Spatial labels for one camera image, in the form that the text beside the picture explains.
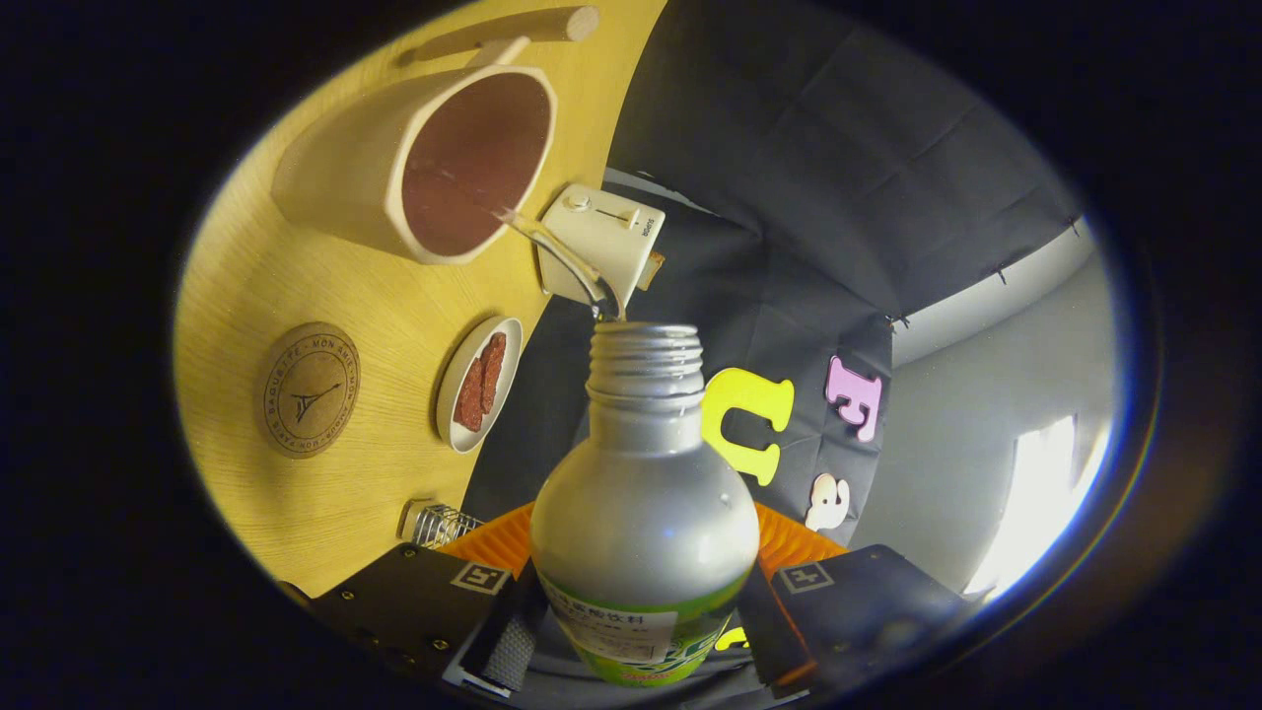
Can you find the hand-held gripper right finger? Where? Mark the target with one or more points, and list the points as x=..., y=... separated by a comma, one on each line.
x=769, y=631

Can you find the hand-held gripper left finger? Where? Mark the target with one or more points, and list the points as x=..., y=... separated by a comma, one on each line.
x=508, y=651

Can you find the silver bottle with green label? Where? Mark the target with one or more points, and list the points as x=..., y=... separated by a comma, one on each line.
x=641, y=513

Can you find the round wooden coaster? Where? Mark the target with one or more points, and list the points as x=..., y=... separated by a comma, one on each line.
x=311, y=390

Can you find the clear juice stream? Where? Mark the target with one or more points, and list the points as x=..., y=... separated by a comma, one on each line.
x=570, y=258

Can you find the white oval plate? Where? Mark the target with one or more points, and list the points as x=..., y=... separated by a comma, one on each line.
x=463, y=442

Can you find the red sausage slice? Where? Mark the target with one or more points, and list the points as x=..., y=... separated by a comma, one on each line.
x=493, y=370
x=470, y=399

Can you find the toast slice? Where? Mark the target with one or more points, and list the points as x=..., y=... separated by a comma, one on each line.
x=651, y=271

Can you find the white toaster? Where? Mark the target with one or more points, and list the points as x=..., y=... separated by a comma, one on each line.
x=601, y=247

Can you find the black backdrop cloth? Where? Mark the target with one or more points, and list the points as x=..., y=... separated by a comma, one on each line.
x=789, y=197

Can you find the wooden table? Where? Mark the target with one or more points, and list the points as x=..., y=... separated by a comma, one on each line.
x=246, y=286

